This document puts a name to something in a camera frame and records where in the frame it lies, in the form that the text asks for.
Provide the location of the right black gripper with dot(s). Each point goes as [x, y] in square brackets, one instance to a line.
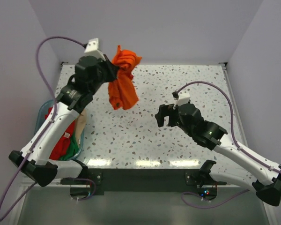
[164, 109]

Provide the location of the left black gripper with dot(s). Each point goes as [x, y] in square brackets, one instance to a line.
[111, 68]

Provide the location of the orange t shirt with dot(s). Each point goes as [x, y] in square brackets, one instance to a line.
[122, 93]

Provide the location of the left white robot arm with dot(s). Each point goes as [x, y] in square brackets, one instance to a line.
[33, 160]

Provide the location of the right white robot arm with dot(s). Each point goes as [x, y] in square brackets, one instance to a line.
[260, 174]

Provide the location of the beige t shirt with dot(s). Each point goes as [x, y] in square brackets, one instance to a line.
[80, 124]

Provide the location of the clear blue plastic bin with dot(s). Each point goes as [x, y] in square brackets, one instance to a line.
[43, 113]

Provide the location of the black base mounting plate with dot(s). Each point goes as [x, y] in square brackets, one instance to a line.
[139, 180]

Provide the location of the green t shirt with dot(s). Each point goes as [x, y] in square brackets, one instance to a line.
[71, 151]

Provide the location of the red t shirt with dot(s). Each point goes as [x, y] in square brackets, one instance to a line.
[63, 143]

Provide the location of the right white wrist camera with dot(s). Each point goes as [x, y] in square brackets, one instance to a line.
[182, 98]

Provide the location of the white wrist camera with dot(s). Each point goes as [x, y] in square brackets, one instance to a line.
[182, 98]
[92, 49]

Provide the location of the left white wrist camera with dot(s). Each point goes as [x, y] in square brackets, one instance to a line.
[92, 49]

